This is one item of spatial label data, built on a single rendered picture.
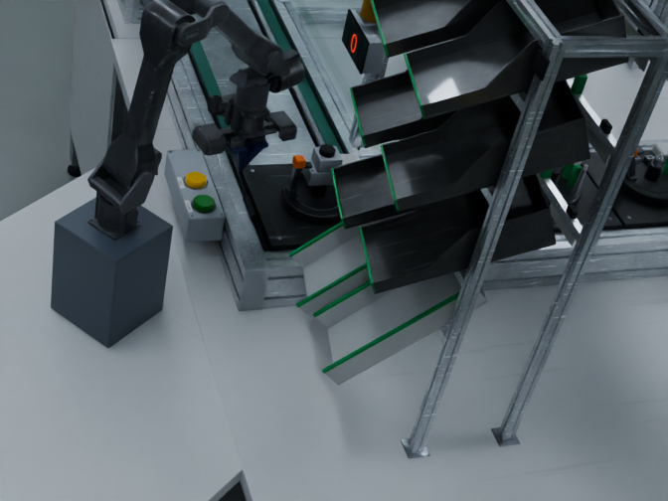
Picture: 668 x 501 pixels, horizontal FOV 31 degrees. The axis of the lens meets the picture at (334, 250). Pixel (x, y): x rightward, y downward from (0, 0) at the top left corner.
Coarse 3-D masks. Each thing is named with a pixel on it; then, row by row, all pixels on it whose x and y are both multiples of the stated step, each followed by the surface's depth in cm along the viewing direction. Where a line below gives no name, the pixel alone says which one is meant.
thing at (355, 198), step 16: (368, 160) 201; (336, 176) 203; (352, 176) 202; (368, 176) 201; (384, 176) 200; (336, 192) 197; (352, 192) 199; (368, 192) 198; (384, 192) 197; (352, 208) 196; (368, 208) 196; (384, 208) 192; (416, 208) 193; (352, 224) 193
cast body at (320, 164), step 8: (328, 144) 226; (312, 152) 228; (320, 152) 225; (328, 152) 225; (336, 152) 227; (312, 160) 228; (320, 160) 224; (328, 160) 225; (336, 160) 225; (312, 168) 227; (320, 168) 225; (328, 168) 226; (304, 176) 229; (312, 176) 226; (320, 176) 227; (328, 176) 227; (312, 184) 227; (320, 184) 228; (328, 184) 228
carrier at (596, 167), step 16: (656, 144) 268; (592, 160) 262; (608, 160) 263; (640, 160) 260; (656, 160) 254; (592, 176) 257; (640, 176) 257; (656, 176) 256; (624, 192) 255; (640, 192) 253; (656, 192) 254; (624, 208) 251; (640, 208) 252; (656, 208) 253; (624, 224) 247; (640, 224) 248; (656, 224) 249
